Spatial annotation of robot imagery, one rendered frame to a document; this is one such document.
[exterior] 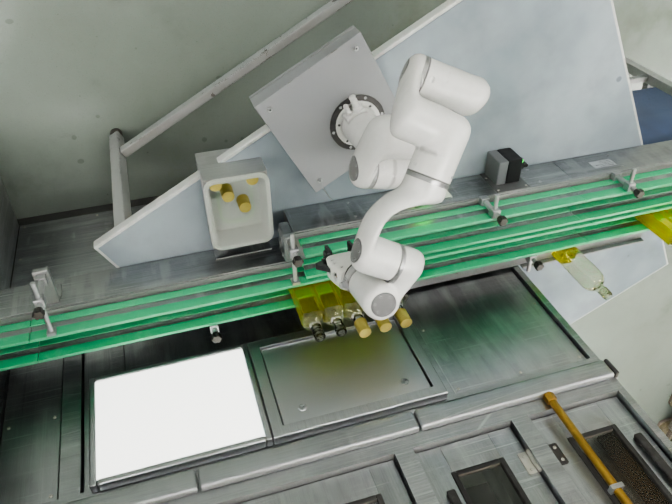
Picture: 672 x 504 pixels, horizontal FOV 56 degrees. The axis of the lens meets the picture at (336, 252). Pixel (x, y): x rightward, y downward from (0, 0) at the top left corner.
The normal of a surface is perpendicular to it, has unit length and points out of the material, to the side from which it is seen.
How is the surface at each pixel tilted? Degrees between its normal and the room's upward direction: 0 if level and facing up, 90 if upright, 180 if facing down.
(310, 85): 2
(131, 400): 90
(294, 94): 2
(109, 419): 90
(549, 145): 0
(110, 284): 90
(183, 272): 90
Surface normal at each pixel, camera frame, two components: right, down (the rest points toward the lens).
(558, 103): 0.30, 0.58
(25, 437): -0.01, -0.79
